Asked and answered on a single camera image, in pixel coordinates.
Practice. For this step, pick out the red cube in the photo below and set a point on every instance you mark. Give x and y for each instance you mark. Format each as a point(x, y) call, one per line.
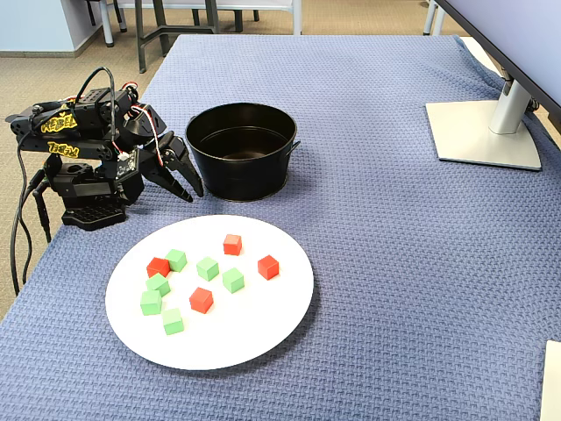
point(268, 267)
point(232, 244)
point(157, 266)
point(201, 300)

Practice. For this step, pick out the blue woven cloth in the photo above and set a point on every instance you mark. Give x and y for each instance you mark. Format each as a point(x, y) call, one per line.
point(372, 263)

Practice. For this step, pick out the silver monitor stand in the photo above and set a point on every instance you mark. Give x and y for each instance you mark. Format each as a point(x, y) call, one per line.
point(473, 131)

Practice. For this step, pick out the computer monitor screen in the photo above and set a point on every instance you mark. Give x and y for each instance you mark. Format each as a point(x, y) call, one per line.
point(526, 35)

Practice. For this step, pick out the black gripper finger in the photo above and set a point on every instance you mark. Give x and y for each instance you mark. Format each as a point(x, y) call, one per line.
point(168, 182)
point(186, 164)

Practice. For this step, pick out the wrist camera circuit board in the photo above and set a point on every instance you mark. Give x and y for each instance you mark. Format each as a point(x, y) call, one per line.
point(127, 162)

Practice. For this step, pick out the green cube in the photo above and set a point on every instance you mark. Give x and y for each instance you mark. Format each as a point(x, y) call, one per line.
point(172, 321)
point(158, 284)
point(208, 268)
point(233, 280)
point(151, 302)
point(176, 260)

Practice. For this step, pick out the white table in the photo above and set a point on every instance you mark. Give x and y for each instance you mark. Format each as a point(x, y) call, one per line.
point(107, 26)

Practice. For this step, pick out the white flat panel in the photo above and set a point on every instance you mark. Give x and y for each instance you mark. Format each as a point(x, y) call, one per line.
point(553, 386)

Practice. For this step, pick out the black metal bucket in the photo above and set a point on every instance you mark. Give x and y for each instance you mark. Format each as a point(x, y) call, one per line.
point(245, 175)

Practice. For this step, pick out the white round plate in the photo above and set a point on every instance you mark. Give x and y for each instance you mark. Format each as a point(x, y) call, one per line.
point(236, 333)

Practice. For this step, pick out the black chair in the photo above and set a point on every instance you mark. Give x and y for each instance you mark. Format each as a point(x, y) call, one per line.
point(121, 17)
point(238, 19)

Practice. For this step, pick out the grey metal table frame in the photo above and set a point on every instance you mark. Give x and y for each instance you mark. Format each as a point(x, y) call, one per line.
point(140, 44)

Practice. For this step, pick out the white table legs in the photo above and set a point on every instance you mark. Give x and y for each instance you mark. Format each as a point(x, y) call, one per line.
point(429, 19)

